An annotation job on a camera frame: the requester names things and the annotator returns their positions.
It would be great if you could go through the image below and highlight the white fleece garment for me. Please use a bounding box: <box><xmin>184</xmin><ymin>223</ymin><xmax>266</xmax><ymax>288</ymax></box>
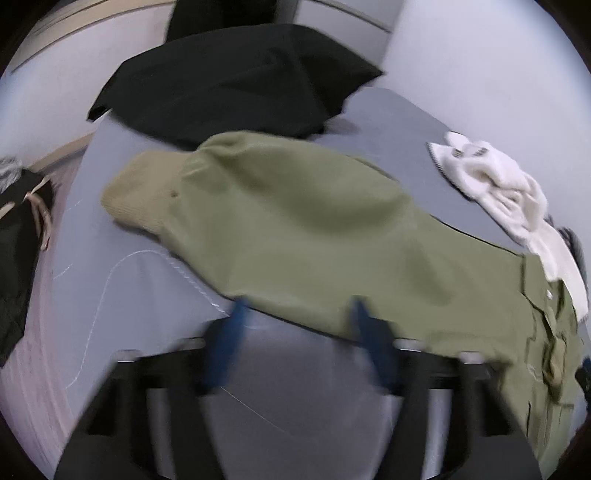
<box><xmin>427</xmin><ymin>130</ymin><xmax>589</xmax><ymax>324</ymax></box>

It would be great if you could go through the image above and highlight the black bag with beige straps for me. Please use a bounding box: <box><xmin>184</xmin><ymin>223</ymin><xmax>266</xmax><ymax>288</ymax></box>
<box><xmin>0</xmin><ymin>157</ymin><xmax>57</xmax><ymax>367</ymax></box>

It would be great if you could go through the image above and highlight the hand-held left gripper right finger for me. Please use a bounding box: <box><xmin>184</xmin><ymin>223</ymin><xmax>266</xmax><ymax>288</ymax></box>
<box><xmin>348</xmin><ymin>295</ymin><xmax>543</xmax><ymax>480</ymax></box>

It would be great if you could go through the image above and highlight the olive green jacket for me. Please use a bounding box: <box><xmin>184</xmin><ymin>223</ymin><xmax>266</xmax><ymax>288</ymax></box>
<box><xmin>100</xmin><ymin>130</ymin><xmax>591</xmax><ymax>478</ymax></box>

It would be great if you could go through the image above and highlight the black cloth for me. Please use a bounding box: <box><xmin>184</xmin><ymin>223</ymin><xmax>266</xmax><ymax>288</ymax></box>
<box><xmin>88</xmin><ymin>23</ymin><xmax>384</xmax><ymax>151</ymax></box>

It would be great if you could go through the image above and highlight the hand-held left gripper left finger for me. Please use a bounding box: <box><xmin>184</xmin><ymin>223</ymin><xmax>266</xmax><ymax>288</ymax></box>
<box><xmin>53</xmin><ymin>298</ymin><xmax>259</xmax><ymax>480</ymax></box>

